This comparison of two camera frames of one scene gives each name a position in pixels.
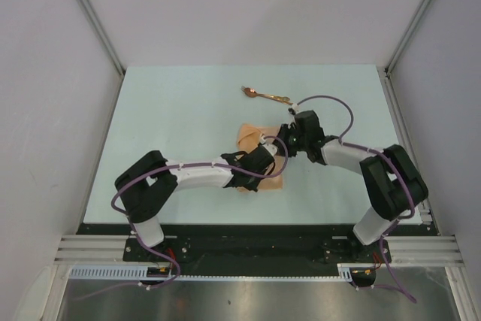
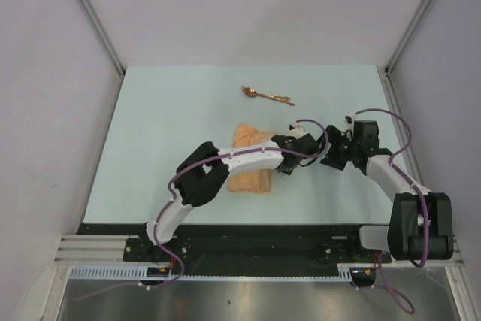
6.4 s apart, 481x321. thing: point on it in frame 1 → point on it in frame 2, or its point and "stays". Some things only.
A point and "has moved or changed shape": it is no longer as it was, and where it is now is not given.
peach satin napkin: x=249 y=135 has moved or changed shape
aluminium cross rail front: x=404 y=249 stays
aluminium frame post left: x=93 y=14 stays
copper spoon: x=252 y=92 stays
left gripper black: x=252 y=185 → x=285 y=171
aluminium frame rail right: x=400 y=131 stays
